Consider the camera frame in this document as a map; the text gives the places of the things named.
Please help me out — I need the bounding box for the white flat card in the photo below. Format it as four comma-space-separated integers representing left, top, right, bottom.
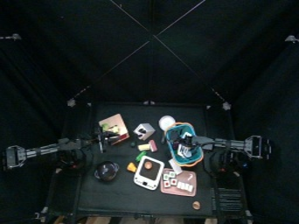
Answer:
167, 157, 183, 176

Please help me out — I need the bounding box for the brown wooden cutting board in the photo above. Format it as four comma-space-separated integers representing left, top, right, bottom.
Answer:
98, 113, 131, 146

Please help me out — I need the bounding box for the white ball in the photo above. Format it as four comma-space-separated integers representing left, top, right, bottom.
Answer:
158, 115, 178, 132

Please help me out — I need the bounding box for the orange toy cheese wedge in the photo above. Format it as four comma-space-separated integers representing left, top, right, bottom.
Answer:
126, 162, 139, 173

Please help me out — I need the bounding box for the white shape sorter cube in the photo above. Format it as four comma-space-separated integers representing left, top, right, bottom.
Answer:
134, 122, 156, 141

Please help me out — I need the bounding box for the pink toy block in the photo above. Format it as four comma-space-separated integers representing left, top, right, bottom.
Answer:
148, 139, 159, 153

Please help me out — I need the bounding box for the black toy pot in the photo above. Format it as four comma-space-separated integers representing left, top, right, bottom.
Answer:
94, 160, 120, 182

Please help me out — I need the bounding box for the yellow toy block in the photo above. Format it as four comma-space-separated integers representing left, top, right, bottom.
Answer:
136, 143, 152, 152

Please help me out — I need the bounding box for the white toy stove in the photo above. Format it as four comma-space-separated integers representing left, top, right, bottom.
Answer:
134, 155, 166, 191

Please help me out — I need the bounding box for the white segmented toy bar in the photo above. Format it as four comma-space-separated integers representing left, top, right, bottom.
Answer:
175, 181, 195, 193

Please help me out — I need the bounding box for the white printed box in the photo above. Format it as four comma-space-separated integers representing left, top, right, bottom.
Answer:
176, 131, 195, 158

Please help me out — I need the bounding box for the teal basket with orange rim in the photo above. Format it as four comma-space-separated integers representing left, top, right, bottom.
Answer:
163, 122, 206, 168

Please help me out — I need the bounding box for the pink rectangular tray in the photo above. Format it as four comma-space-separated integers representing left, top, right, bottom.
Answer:
160, 167, 199, 198

